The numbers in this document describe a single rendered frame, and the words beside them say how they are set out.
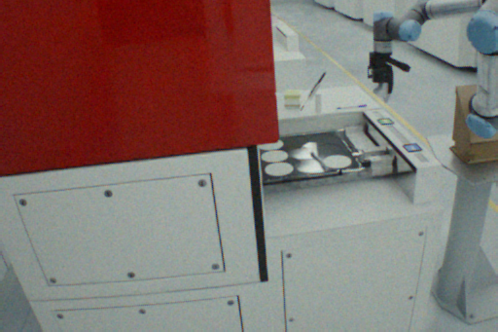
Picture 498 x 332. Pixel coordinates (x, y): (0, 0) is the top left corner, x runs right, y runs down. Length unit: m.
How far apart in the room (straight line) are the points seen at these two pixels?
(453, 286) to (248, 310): 1.25
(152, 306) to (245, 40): 0.76
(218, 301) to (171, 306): 0.13
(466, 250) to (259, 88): 1.44
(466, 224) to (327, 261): 0.79
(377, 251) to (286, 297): 0.35
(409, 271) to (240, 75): 1.00
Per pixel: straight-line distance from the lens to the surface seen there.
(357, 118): 1.95
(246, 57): 0.94
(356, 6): 10.21
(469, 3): 1.54
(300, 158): 1.67
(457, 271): 2.22
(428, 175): 1.52
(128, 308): 1.30
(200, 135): 0.99
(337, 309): 1.66
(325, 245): 1.45
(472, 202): 2.00
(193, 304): 1.27
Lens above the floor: 1.64
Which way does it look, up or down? 24 degrees down
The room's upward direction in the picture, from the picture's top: 5 degrees counter-clockwise
